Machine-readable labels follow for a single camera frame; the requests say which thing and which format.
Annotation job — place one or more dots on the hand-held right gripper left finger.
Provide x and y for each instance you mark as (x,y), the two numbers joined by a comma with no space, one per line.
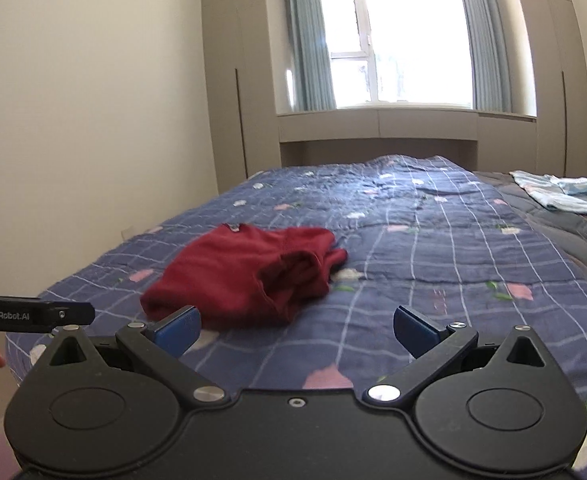
(181,327)

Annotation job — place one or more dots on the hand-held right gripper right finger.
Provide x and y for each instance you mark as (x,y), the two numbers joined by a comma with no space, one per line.
(416,332)

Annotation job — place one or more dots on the red sweater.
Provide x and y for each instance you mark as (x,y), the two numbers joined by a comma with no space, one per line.
(223,275)

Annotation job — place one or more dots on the blue checked floral quilt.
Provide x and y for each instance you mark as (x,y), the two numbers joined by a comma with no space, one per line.
(423,260)

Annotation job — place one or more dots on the grey bed sheet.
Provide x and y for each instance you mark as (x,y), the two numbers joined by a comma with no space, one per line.
(563,235)

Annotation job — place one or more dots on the light blue cloth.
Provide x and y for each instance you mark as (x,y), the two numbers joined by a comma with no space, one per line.
(558,192)

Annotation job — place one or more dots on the beige window cabinet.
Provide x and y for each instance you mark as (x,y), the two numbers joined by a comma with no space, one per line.
(398,127)

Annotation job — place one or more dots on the beige wardrobe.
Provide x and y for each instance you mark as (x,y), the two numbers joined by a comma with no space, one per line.
(243,85)
(553,85)

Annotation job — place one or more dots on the light blue curtain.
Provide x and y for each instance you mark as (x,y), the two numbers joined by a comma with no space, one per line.
(488,45)
(308,35)

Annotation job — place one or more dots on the window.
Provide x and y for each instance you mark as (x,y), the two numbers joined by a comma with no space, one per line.
(408,35)

